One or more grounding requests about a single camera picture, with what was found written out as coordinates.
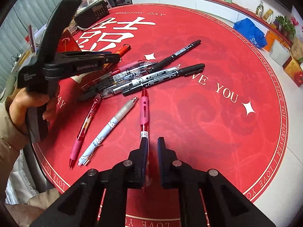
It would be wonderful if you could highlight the white blue patterned pen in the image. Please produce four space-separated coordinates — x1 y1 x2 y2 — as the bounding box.
77 96 138 166

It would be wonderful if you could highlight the grey grip pen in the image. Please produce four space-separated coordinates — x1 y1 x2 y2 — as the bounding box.
83 62 159 95
79 73 141 101

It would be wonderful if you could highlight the red pen pink barrel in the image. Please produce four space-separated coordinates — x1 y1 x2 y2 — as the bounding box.
140 88 149 141

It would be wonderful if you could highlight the red pen pink grip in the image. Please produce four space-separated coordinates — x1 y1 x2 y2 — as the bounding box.
69 94 103 170

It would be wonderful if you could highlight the red cylindrical tube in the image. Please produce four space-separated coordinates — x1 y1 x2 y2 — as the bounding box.
115 44 131 57

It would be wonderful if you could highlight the clear red gel pen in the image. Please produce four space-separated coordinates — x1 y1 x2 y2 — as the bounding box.
81 59 147 91

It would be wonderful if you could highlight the clear white label pen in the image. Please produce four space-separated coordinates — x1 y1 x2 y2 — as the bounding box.
102 67 180 98

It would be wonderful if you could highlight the black marker pen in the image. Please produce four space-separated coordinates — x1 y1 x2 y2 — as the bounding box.
122 64 205 96

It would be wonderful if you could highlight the thin black marker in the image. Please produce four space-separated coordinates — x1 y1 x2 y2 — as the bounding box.
147 40 201 74

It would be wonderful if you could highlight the beige sleeve forearm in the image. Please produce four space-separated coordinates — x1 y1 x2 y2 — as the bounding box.
0 96 62 227

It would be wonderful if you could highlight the person left hand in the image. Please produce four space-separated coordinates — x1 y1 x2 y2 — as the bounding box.
9 85 60 135

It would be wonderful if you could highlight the red cardboard fruit box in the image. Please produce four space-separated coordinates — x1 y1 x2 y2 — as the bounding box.
56 29 81 53

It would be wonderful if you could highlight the black radio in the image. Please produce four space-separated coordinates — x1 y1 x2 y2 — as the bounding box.
74 0 109 29

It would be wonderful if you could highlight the round red wedding rug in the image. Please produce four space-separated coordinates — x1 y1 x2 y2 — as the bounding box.
33 4 288 226

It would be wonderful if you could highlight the red gift box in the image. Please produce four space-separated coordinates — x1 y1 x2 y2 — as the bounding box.
283 56 303 87

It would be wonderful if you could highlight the blue plastic bag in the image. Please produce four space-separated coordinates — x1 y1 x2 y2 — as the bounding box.
233 19 268 49

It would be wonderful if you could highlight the potted plant right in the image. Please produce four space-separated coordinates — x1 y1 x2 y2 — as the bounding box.
274 15 299 42

